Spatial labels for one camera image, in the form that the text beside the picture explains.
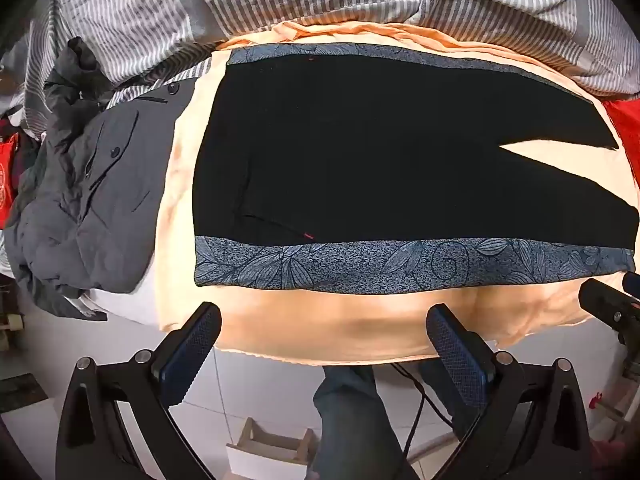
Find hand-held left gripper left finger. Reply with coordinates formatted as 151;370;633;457
55;302;223;480

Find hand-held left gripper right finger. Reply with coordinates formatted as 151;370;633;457
425;303;594;480

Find black pants with blue patterned stripes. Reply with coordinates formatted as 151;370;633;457
191;42;640;293

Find white mattress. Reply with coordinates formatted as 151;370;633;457
80;260;168;332

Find cardboard box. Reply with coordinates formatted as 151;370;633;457
225;416;319;480

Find person's leg in jeans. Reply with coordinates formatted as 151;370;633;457
312;364;417;480

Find orange bed sheet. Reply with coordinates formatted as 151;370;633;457
156;20;640;367

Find red cloth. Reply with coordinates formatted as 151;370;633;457
601;99;640;188

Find grey quilted jacket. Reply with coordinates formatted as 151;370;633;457
4;125;161;320

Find grey suit jacket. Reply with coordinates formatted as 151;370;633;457
82;77;207;216

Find red bag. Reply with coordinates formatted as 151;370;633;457
0;131;22;231

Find dark padded jacket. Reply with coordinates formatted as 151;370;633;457
42;35;117;133

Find black cable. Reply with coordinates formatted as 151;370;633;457
389;361;463;467

